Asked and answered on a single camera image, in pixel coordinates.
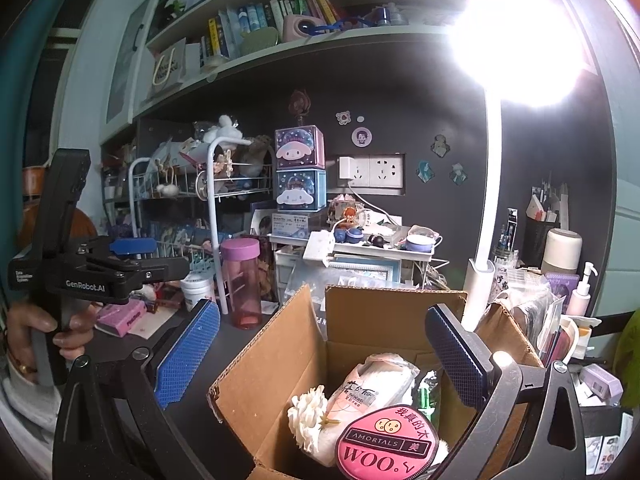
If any white desk lamp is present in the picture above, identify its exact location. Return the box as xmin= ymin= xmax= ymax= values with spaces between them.
xmin=446 ymin=0 xmax=587 ymax=332

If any white wall socket panel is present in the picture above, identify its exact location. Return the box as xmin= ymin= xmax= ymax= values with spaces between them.
xmin=336 ymin=154 xmax=405 ymax=195

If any white fabric flower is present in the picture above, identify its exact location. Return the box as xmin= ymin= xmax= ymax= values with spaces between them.
xmin=286 ymin=385 xmax=331 ymax=454

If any pink tumbler purple lid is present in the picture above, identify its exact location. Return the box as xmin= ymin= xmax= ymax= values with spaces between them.
xmin=220 ymin=237 xmax=262 ymax=330

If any white mini drawer unit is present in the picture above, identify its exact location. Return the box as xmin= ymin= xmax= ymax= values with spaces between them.
xmin=274 ymin=246 xmax=323 ymax=307

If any pink character box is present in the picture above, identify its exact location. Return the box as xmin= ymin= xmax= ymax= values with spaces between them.
xmin=274 ymin=125 xmax=326 ymax=170

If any pink tissue pack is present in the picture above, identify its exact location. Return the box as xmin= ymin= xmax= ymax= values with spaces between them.
xmin=96 ymin=299 xmax=146 ymax=338

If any person's left hand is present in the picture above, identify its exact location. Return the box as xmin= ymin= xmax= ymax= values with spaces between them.
xmin=6 ymin=300 xmax=98 ymax=382

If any pink sock package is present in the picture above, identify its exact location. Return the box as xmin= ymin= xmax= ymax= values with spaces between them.
xmin=310 ymin=353 xmax=420 ymax=467

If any pink instant camera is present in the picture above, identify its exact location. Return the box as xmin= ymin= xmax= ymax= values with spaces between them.
xmin=282 ymin=14 xmax=326 ymax=42

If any blue character box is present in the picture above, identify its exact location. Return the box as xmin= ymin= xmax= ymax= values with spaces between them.
xmin=276 ymin=169 xmax=328 ymax=212

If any clear plastic zip bag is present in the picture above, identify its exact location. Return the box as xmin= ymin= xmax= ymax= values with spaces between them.
xmin=280 ymin=260 xmax=404 ymax=307

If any white plastic jar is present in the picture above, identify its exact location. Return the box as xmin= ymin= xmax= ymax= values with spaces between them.
xmin=180 ymin=270 xmax=215 ymax=311

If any cardboard box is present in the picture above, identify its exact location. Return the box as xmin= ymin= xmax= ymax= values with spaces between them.
xmin=207 ymin=283 xmax=547 ymax=480

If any white wire rack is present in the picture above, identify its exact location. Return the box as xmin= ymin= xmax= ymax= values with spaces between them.
xmin=127 ymin=134 xmax=277 ymax=316

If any row of books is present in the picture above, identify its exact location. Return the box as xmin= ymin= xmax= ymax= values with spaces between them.
xmin=200 ymin=0 xmax=347 ymax=64

